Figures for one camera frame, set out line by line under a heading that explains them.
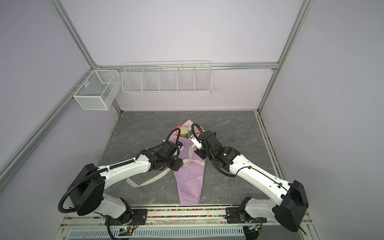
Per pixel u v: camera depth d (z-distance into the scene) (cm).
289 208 37
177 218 75
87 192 43
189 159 84
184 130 72
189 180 83
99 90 96
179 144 78
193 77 106
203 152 56
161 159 62
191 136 65
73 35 78
